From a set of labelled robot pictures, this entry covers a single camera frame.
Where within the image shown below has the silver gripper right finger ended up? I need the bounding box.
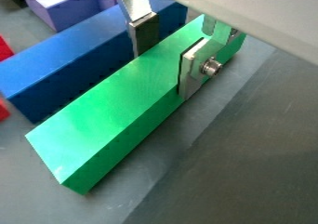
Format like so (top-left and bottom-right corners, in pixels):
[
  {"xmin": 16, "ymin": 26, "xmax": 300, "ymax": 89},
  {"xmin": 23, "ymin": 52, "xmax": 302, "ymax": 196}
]
[{"xmin": 178, "ymin": 15, "xmax": 241, "ymax": 99}]

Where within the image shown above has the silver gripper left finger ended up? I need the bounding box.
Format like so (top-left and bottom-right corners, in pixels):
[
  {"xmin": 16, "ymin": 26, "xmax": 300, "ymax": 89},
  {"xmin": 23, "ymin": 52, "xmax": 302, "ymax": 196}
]
[{"xmin": 116, "ymin": 0, "xmax": 159, "ymax": 57}]

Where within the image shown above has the green rectangular bar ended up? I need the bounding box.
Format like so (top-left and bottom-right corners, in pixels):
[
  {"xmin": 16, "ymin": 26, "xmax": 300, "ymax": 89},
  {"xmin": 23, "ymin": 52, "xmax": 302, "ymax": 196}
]
[{"xmin": 27, "ymin": 17, "xmax": 246, "ymax": 194}]

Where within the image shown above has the purple cross-shaped block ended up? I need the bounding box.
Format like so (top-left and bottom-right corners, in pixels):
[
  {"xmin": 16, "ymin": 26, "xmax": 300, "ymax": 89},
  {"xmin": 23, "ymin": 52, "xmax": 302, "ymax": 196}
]
[{"xmin": 26, "ymin": 0, "xmax": 116, "ymax": 32}]

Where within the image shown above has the blue rectangular bar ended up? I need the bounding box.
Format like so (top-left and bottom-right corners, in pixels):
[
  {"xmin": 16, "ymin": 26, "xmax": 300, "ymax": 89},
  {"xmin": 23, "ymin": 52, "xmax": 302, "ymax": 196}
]
[{"xmin": 0, "ymin": 0, "xmax": 189, "ymax": 125}]

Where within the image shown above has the red fork-shaped block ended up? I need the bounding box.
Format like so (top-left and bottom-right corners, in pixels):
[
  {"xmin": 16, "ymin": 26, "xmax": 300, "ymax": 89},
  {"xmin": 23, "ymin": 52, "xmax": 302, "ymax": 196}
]
[{"xmin": 0, "ymin": 33, "xmax": 14, "ymax": 123}]

